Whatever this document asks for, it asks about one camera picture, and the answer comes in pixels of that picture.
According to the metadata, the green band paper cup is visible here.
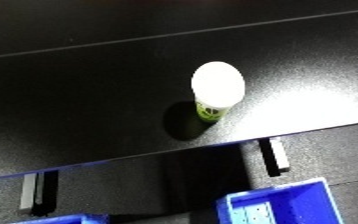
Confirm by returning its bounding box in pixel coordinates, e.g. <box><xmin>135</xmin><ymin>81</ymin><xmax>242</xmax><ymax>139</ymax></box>
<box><xmin>189</xmin><ymin>60</ymin><xmax>247</xmax><ymax>124</ymax></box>

